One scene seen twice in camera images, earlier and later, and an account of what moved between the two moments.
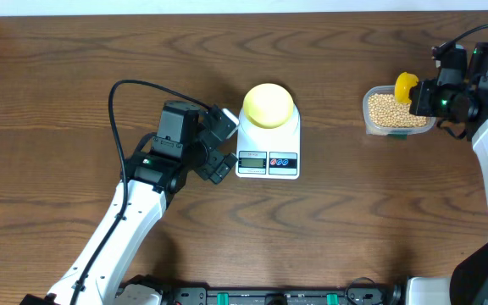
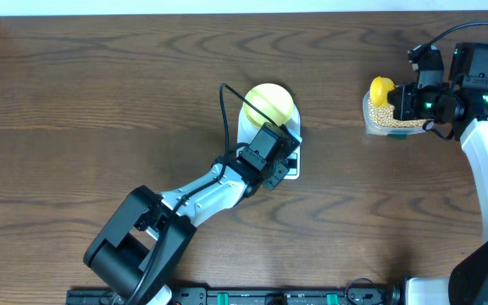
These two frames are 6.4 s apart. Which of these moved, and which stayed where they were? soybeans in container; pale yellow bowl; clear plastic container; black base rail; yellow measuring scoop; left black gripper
Moved: left black gripper; yellow measuring scoop
Stayed: black base rail; clear plastic container; soybeans in container; pale yellow bowl
